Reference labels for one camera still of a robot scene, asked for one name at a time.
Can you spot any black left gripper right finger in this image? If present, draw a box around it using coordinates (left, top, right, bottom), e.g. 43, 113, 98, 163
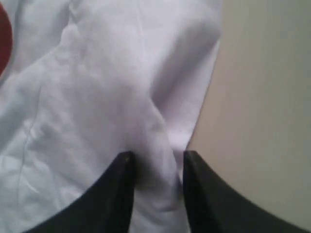
183, 151, 301, 233

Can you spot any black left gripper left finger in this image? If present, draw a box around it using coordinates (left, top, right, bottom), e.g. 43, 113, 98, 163
28, 151, 136, 233

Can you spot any white shirt with red lettering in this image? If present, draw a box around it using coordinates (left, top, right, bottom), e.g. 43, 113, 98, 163
0, 0, 223, 233

